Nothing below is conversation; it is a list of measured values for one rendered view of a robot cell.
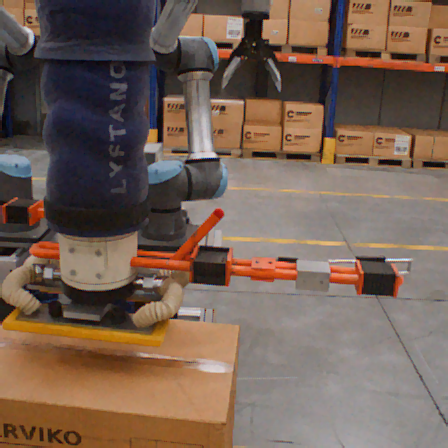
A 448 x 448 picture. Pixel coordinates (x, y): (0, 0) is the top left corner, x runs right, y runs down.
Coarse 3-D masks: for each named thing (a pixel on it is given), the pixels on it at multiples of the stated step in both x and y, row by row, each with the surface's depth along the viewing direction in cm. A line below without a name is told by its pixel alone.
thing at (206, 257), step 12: (192, 252) 114; (204, 252) 118; (216, 252) 118; (228, 252) 116; (192, 264) 112; (204, 264) 111; (216, 264) 111; (228, 264) 111; (192, 276) 113; (204, 276) 112; (216, 276) 112; (228, 276) 112
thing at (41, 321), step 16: (48, 304) 112; (16, 320) 110; (32, 320) 110; (48, 320) 110; (64, 320) 110; (80, 320) 111; (96, 320) 111; (112, 320) 111; (128, 320) 112; (64, 336) 108; (80, 336) 108; (96, 336) 108; (112, 336) 107; (128, 336) 107; (144, 336) 107; (160, 336) 108
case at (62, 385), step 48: (0, 336) 127; (48, 336) 129; (192, 336) 133; (0, 384) 109; (48, 384) 111; (96, 384) 112; (144, 384) 113; (192, 384) 114; (0, 432) 108; (48, 432) 107; (96, 432) 106; (144, 432) 105; (192, 432) 104
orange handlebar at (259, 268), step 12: (36, 252) 116; (48, 252) 116; (144, 252) 118; (156, 252) 118; (132, 264) 115; (144, 264) 114; (156, 264) 114; (168, 264) 114; (180, 264) 114; (240, 264) 117; (252, 264) 114; (264, 264) 114; (276, 264) 116; (288, 264) 116; (252, 276) 113; (264, 276) 113; (276, 276) 112; (288, 276) 112; (336, 276) 111; (348, 276) 111
